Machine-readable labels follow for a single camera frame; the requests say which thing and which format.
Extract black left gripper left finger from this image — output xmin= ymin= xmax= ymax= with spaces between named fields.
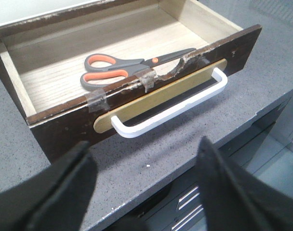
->
xmin=0 ymin=141 xmax=97 ymax=231

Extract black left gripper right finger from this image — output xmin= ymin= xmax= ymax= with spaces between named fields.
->
xmin=196 ymin=136 xmax=293 ymax=231

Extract wooden drawer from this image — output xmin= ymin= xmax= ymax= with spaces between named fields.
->
xmin=0 ymin=0 xmax=262 ymax=162

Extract grey orange scissors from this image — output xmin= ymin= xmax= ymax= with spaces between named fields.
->
xmin=80 ymin=48 xmax=196 ymax=91

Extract white drawer handle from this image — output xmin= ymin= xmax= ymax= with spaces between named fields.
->
xmin=111 ymin=67 xmax=228 ymax=138

